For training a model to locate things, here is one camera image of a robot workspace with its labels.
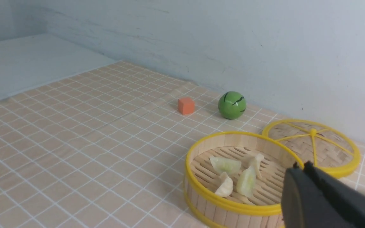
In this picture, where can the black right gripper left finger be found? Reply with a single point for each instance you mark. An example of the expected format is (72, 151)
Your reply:
(312, 200)

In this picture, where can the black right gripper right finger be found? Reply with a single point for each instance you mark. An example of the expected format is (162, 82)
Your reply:
(346, 201)

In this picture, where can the pale beige dumpling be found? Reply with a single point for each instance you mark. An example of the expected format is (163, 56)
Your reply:
(255, 162)

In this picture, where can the beige pleated dumpling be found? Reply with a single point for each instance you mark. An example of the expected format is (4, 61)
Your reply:
(226, 186)

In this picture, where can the green translucent dumpling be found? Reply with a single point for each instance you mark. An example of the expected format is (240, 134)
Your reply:
(221, 164)

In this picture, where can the woven bamboo steamer lid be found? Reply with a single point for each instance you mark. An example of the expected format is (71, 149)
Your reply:
(327, 148)

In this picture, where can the bamboo steamer tray yellow rim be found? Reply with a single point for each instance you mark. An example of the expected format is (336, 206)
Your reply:
(235, 179)

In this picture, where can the green watermelon ball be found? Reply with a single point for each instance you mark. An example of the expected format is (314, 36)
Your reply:
(232, 105)

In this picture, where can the orange cube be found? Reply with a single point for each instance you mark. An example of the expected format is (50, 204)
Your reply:
(186, 105)

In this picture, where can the checked beige tablecloth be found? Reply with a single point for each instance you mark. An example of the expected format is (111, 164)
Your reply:
(106, 149)

